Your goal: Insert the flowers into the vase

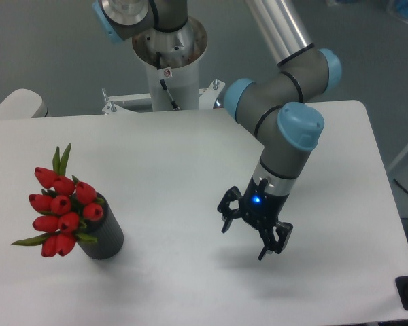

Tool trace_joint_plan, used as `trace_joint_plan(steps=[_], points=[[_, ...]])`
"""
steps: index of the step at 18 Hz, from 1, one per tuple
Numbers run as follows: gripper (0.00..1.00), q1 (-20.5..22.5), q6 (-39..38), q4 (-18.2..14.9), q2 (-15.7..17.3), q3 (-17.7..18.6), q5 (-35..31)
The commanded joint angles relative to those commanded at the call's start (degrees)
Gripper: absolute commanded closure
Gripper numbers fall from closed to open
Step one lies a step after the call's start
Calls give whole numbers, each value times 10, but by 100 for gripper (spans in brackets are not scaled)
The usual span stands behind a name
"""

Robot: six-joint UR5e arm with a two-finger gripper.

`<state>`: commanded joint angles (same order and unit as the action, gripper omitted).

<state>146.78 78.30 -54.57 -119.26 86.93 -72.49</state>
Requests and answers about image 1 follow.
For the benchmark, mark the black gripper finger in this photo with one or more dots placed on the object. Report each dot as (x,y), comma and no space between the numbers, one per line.
(228,214)
(275,237)

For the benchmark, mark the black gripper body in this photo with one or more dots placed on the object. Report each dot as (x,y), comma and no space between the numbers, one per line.
(261,209)

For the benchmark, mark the red tulip bouquet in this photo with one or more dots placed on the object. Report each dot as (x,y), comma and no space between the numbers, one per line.
(68,208)

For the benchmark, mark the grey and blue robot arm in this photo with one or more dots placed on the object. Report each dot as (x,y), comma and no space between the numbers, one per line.
(275,112)

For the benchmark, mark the dark grey ribbed vase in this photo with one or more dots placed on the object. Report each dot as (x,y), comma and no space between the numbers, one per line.
(108,233)

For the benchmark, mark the white chair back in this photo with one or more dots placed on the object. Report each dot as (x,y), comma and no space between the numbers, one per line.
(23,104)

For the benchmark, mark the clear bin with blue items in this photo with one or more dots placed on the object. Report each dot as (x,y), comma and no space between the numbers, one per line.
(398,9)

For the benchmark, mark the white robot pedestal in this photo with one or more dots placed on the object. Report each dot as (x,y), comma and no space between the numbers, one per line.
(171,61)

